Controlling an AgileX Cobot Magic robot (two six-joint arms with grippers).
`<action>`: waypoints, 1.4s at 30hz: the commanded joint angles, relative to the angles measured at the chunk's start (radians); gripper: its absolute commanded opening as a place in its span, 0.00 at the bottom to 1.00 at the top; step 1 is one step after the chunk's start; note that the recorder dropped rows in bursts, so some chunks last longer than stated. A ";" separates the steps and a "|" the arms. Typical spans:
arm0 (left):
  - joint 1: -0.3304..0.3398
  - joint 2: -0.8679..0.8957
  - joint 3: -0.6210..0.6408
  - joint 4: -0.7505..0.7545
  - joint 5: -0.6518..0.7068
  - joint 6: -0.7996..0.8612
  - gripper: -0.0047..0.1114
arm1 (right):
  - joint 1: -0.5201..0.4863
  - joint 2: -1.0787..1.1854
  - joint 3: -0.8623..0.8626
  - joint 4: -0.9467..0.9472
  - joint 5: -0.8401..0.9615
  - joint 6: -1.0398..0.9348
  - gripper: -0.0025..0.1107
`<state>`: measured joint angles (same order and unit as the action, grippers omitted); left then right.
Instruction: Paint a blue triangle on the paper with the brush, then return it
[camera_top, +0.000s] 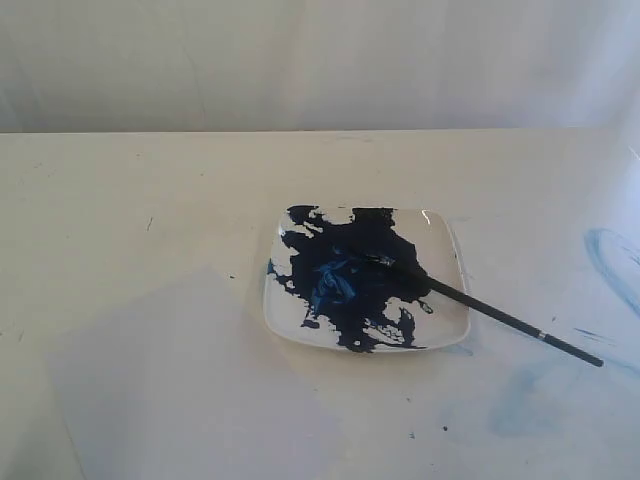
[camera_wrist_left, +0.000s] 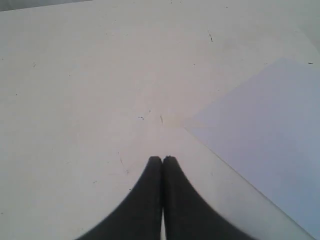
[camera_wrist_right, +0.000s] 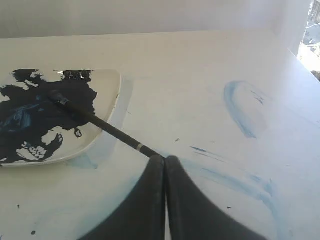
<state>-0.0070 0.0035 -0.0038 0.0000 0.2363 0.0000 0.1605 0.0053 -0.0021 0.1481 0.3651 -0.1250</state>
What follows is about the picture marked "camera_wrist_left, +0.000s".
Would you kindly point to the white paper sheet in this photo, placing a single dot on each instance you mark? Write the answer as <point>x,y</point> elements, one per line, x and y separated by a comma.
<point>268,130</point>

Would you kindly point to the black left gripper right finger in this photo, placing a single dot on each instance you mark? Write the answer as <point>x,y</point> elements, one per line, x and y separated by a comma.
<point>187,216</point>

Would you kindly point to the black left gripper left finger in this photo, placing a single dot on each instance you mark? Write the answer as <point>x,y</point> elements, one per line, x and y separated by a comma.
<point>139,215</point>

